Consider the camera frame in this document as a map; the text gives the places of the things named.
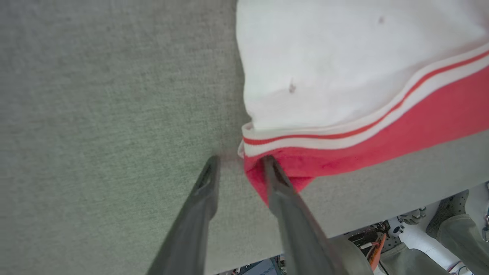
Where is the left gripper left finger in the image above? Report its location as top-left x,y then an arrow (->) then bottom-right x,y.
147,155 -> 222,275

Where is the olive trouser leg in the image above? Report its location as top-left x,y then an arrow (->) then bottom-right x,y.
336,237 -> 449,275
437,214 -> 489,275

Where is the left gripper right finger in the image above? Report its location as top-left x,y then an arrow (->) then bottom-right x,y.
262,155 -> 347,275

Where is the grey speckled shoe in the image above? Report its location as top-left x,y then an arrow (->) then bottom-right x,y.
425,190 -> 470,239

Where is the orange handled tool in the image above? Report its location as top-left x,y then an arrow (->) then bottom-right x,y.
367,232 -> 387,271

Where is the grey fabric sofa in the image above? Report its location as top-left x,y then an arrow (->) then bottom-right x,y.
0,0 -> 489,275

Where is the blue-grey box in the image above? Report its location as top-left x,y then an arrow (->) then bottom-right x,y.
241,258 -> 284,275

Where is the red and white garment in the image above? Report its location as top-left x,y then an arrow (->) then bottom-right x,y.
236,0 -> 489,205

